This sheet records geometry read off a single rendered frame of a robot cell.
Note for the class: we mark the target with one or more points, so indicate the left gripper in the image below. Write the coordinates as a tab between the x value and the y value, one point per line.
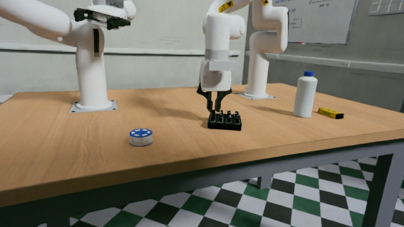
209	81

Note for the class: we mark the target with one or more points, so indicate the short grey cylinder with blue top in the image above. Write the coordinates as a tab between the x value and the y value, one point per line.
140	137

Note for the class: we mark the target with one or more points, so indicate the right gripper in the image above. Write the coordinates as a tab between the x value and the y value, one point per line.
107	16

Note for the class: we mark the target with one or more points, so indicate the white plastic bottle with blue cap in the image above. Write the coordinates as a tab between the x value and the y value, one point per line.
306	87

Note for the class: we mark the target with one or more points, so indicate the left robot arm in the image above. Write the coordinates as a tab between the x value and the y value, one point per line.
219	28

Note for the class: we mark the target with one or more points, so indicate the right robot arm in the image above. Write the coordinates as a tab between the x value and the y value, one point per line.
51	23

